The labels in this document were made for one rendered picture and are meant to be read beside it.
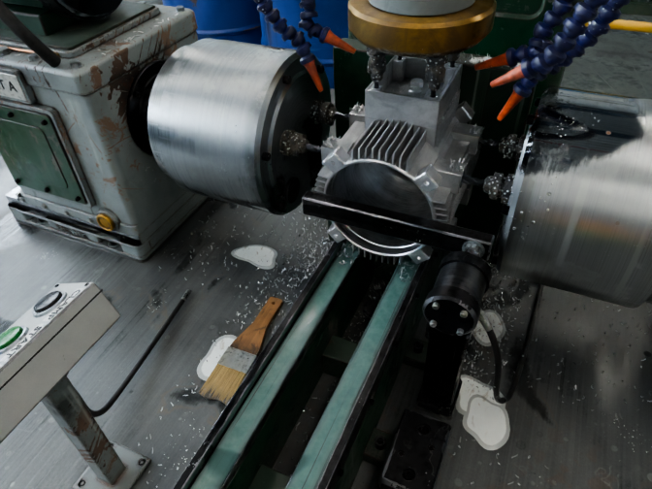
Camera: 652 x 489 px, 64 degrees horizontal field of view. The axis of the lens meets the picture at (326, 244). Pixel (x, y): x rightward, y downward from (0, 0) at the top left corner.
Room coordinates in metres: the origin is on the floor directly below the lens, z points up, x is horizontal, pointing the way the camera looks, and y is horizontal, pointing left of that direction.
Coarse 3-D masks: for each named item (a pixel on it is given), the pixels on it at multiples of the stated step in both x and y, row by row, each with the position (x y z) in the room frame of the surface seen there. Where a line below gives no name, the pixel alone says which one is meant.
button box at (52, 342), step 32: (64, 288) 0.39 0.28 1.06; (96, 288) 0.38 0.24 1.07; (32, 320) 0.35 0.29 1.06; (64, 320) 0.34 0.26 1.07; (96, 320) 0.36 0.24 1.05; (0, 352) 0.30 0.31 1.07; (32, 352) 0.30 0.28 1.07; (64, 352) 0.32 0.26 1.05; (0, 384) 0.27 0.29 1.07; (32, 384) 0.28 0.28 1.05; (0, 416) 0.25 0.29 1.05
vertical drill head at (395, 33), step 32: (352, 0) 0.68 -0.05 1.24; (384, 0) 0.63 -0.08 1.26; (416, 0) 0.61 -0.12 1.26; (448, 0) 0.61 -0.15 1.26; (480, 0) 0.66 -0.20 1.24; (352, 32) 0.65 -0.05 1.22; (384, 32) 0.60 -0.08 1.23; (416, 32) 0.59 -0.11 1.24; (448, 32) 0.59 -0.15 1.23; (480, 32) 0.61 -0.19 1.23; (384, 64) 0.64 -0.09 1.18
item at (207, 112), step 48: (192, 48) 0.77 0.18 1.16; (240, 48) 0.76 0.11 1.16; (144, 96) 0.80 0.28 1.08; (192, 96) 0.69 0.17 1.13; (240, 96) 0.66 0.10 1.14; (288, 96) 0.69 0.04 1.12; (192, 144) 0.65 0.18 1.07; (240, 144) 0.62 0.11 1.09; (288, 144) 0.65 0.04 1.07; (192, 192) 0.70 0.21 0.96; (240, 192) 0.62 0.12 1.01; (288, 192) 0.65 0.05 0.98
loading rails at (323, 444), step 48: (336, 288) 0.51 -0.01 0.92; (432, 288) 0.59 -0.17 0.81; (288, 336) 0.43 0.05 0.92; (336, 336) 0.48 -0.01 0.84; (384, 336) 0.42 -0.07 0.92; (288, 384) 0.37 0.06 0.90; (384, 384) 0.38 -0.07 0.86; (240, 432) 0.30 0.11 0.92; (288, 432) 0.35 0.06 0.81; (336, 432) 0.29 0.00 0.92; (384, 432) 0.34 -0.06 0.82; (192, 480) 0.25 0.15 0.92; (240, 480) 0.26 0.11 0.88; (288, 480) 0.27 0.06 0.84; (336, 480) 0.24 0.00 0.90
